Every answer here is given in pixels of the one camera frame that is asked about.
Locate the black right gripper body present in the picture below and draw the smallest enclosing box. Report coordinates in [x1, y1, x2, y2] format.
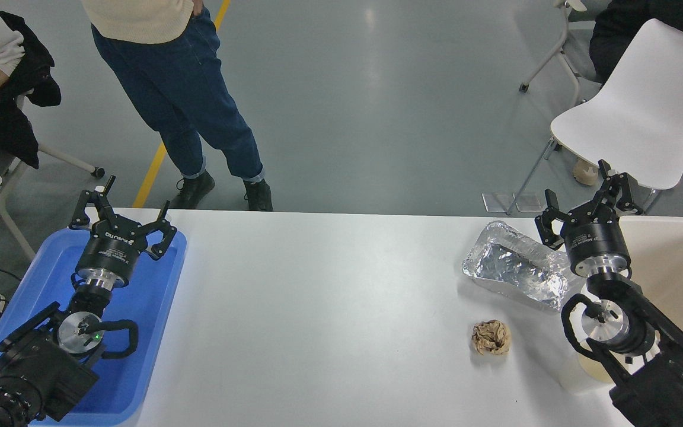
[562, 208, 631, 271]

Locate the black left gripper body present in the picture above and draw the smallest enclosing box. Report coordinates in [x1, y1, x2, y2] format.
[76, 216, 148, 279]

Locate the white paper cup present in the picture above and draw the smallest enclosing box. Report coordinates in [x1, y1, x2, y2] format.
[557, 344, 615, 395]

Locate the clear floor plate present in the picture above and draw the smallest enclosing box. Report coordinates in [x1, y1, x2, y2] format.
[513, 193, 544, 213]
[482, 192, 517, 214]

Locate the beige shoe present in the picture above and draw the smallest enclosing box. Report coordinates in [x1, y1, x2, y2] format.
[573, 158, 601, 187]

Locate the crumpled foil tray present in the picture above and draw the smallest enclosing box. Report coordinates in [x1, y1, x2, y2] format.
[462, 221, 575, 313]

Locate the blue plastic tray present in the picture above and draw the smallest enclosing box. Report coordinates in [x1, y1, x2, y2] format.
[0, 228, 188, 426]

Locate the large pale bin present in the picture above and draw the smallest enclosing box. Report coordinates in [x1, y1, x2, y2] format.
[614, 215, 683, 371]

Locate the white shell chair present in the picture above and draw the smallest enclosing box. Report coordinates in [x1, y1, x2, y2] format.
[506, 18, 683, 215]

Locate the grey chair with white legs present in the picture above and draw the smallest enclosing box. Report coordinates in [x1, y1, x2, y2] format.
[0, 142, 106, 262]

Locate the black jacket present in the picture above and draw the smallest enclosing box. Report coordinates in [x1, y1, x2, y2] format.
[0, 0, 62, 170]

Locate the crumpled tan paper ball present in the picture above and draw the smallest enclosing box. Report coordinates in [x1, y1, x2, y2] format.
[471, 319, 512, 356]

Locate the standing person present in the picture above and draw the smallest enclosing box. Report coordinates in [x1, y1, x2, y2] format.
[81, 0, 274, 212]

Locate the white-legged chair with castor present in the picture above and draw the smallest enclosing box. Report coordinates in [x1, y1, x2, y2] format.
[519, 0, 602, 107]

